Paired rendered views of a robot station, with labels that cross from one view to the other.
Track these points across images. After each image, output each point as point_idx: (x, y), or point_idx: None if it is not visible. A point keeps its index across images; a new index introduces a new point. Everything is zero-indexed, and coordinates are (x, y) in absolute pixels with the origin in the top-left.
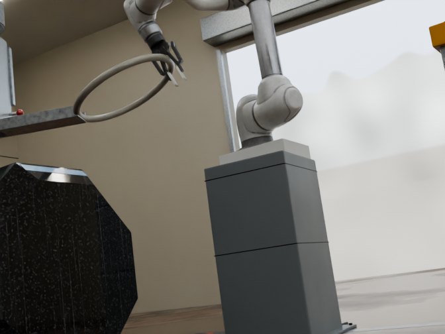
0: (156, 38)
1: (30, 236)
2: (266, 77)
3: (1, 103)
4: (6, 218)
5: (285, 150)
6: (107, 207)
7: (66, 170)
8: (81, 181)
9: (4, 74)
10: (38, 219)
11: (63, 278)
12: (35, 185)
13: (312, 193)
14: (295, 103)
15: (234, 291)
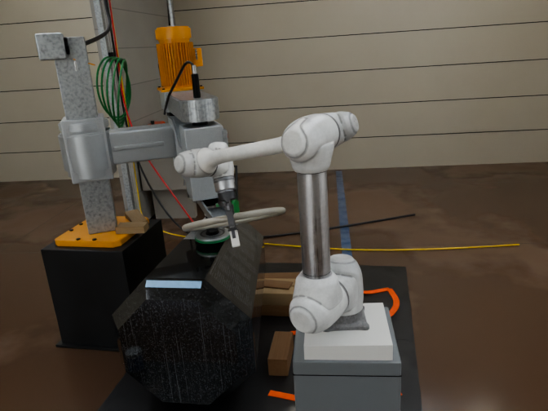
0: (218, 197)
1: (141, 332)
2: (299, 273)
3: (209, 185)
4: (124, 320)
5: (308, 359)
6: (209, 316)
7: (184, 283)
8: (184, 298)
9: None
10: (146, 322)
11: (168, 357)
12: (143, 302)
13: (369, 401)
14: (300, 327)
15: None
